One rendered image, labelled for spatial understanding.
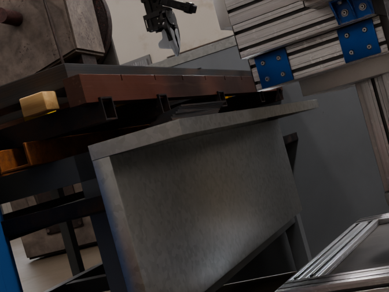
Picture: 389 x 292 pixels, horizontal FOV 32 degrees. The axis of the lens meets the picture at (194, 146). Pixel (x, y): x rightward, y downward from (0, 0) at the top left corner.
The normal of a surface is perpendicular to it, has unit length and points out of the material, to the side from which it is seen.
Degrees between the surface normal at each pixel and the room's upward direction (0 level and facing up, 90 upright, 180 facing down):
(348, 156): 90
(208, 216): 90
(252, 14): 90
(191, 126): 90
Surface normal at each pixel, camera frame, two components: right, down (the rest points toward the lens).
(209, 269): 0.89, -0.25
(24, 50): -0.26, 0.07
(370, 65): -0.47, 0.12
